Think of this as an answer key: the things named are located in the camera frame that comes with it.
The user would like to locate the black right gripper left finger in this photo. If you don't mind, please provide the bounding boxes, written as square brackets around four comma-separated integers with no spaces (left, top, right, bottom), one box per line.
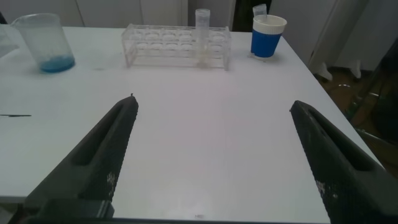
[24,95,139,220]

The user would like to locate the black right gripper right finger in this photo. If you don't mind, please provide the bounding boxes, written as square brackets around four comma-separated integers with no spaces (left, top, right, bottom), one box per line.
[289,100,398,224]

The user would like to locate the clear graduated plastic test tube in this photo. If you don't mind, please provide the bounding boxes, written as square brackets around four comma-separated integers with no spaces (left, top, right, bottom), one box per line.
[252,3,268,19]

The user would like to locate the clear plastic beaker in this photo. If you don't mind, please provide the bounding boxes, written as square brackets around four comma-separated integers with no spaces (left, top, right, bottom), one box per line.
[11,12,76,74]

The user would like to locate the clear acrylic test tube rack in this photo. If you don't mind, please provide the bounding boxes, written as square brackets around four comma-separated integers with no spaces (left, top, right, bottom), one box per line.
[121,23,233,72]

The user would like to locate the test tube with yellowish pigment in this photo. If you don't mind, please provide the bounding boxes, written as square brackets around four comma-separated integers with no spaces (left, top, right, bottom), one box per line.
[195,8,211,68]

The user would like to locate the white partition foot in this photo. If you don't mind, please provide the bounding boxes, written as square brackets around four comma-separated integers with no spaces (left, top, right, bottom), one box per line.
[346,60,364,80]
[315,61,335,83]

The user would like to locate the blue banded white paper cup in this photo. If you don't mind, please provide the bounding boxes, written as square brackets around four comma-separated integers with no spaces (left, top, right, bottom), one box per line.
[250,14,288,59]

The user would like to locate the metal frame stand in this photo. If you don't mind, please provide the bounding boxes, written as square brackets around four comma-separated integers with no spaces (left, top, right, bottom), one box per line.
[340,40,398,175]

